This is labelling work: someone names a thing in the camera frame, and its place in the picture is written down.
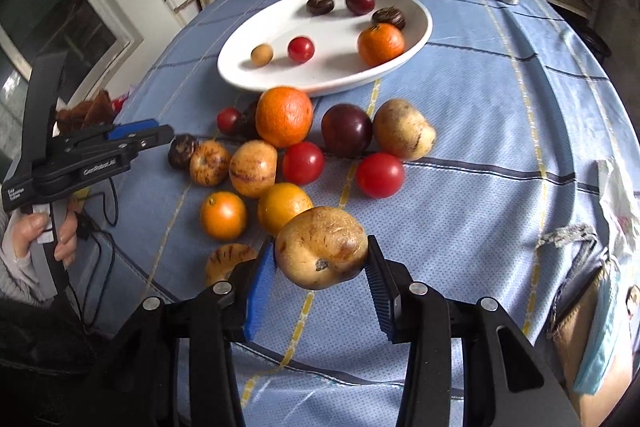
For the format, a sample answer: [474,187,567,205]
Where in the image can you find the dark brown passion fruit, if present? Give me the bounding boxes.
[167,133,198,170]

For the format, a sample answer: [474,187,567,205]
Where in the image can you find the large yellow brown melon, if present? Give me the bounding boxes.
[274,206,368,291]

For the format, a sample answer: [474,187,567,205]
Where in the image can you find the dark purple plum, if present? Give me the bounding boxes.
[321,103,373,158]

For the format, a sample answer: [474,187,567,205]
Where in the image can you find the dark red plum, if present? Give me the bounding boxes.
[345,0,375,15]

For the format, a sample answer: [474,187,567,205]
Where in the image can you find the person's left hand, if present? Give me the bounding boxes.
[10,210,77,267]

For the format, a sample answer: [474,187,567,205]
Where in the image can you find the brown cloth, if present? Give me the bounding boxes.
[55,90,116,134]

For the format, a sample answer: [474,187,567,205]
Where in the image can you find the striped melon near gripper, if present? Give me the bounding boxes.
[205,243,258,287]

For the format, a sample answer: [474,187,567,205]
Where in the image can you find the small striped brown fruit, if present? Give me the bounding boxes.
[190,140,231,187]

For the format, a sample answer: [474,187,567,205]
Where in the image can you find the yellow orange citrus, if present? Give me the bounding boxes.
[257,182,314,236]

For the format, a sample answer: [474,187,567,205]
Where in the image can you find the small orange tangerine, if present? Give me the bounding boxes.
[200,191,248,242]

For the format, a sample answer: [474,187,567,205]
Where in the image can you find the small red cherry tomato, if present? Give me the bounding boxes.
[216,107,243,136]

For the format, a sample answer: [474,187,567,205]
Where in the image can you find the striped yellow melon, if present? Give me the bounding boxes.
[229,140,278,199]

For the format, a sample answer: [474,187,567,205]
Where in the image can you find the large orange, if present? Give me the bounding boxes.
[255,87,314,150]

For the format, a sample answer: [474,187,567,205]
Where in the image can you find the small tan fruit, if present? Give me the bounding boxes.
[250,43,273,67]

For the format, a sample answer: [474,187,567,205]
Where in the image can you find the yellow brown pear melon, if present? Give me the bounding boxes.
[373,98,436,160]

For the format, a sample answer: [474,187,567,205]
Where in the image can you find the white oval plate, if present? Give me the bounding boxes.
[217,0,434,96]

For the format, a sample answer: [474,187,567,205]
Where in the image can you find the dark chestnut fruit left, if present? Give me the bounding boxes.
[306,0,335,16]

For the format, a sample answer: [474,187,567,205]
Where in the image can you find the dark chestnut fruit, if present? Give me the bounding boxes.
[306,0,335,16]
[371,5,406,30]

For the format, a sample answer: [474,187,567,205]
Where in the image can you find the blue face mask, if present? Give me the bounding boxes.
[573,254,622,395]

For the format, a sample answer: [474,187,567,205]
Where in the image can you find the orange tangerine on plate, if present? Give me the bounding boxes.
[357,23,406,67]

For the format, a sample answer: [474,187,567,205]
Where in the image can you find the white plastic bag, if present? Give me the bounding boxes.
[597,157,639,260]

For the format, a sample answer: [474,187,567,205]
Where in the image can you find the dark chestnut fruit right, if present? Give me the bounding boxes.
[371,5,406,30]

